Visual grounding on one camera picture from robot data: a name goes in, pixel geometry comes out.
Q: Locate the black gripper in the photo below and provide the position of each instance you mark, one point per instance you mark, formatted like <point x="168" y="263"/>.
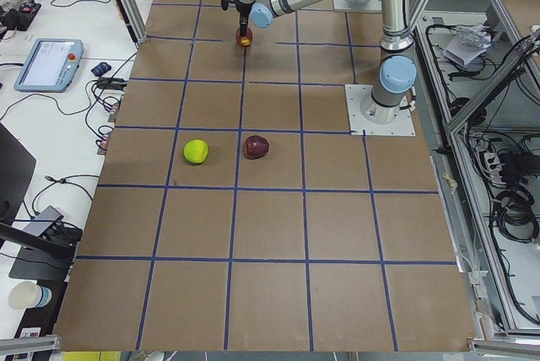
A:
<point x="243" y="11"/>

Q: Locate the dark red apple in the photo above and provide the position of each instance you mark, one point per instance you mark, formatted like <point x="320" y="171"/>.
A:
<point x="256" y="147"/>

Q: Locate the green apple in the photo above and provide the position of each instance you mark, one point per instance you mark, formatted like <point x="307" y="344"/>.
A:
<point x="195" y="151"/>

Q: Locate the black power adapter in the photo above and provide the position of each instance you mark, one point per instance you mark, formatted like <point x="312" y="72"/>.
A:
<point x="117" y="84"/>

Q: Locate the dark blue checked pouch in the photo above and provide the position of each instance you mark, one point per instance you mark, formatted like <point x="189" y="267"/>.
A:
<point x="101" y="69"/>

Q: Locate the teach pendant near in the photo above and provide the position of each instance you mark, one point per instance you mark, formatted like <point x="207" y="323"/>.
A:
<point x="51" y="66"/>

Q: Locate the crumpled white paper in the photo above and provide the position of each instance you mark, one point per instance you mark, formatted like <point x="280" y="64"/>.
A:
<point x="468" y="43"/>

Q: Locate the grey usb hub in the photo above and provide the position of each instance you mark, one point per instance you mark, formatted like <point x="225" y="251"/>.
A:
<point x="43" y="221"/>

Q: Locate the power strip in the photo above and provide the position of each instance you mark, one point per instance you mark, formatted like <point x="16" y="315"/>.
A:
<point x="492" y="166"/>

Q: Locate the black monitor stand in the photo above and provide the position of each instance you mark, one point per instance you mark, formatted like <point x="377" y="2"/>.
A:
<point x="48" y="257"/>

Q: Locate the white paper cup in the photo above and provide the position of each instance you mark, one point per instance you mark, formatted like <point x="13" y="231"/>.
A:
<point x="29" y="295"/>

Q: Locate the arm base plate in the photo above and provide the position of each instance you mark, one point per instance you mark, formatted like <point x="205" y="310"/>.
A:
<point x="366" y="118"/>
<point x="357" y="6"/>

